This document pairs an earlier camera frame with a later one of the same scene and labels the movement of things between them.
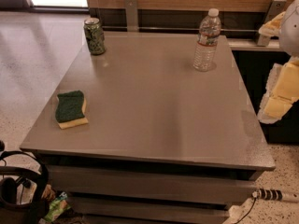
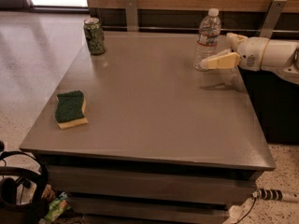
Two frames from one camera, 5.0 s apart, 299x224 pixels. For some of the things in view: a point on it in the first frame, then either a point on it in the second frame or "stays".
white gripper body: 290,32 to 250,53
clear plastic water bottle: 209,32 stays
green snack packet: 58,206 stays
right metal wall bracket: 277,7 stays
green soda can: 94,35 stays
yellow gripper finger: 282,91 to 225,61
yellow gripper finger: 272,27 to 233,40
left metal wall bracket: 131,4 stays
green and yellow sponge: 70,110 stays
